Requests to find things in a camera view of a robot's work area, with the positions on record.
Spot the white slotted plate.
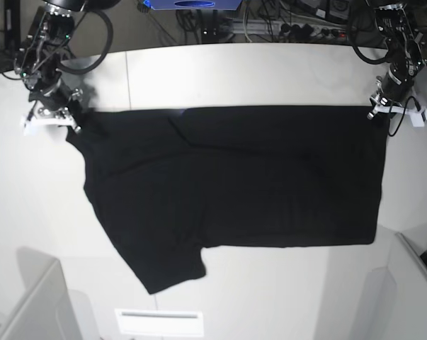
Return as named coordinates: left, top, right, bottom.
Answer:
left=115, top=309, right=205, bottom=337

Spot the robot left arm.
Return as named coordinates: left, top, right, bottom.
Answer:
left=346, top=1, right=427, bottom=120

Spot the white partition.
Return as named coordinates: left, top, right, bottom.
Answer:
left=0, top=247, right=101, bottom=339
left=354, top=232, right=427, bottom=340

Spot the black T-shirt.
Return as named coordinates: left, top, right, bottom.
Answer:
left=66, top=106, right=389, bottom=294

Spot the white power strip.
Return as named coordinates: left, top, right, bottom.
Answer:
left=221, top=19, right=346, bottom=39

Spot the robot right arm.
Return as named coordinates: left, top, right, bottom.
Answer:
left=13, top=1, right=114, bottom=134

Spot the blue box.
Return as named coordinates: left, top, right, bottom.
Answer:
left=143, top=0, right=241, bottom=11

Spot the white right partition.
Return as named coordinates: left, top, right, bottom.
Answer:
left=354, top=232, right=427, bottom=340

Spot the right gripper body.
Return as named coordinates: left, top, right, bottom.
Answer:
left=28, top=83, right=84, bottom=118

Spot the white left partition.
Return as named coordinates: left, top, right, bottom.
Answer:
left=0, top=247, right=101, bottom=339

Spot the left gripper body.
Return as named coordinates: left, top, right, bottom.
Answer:
left=370, top=69, right=414, bottom=106

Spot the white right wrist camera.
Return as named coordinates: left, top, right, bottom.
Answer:
left=21, top=115, right=67, bottom=136

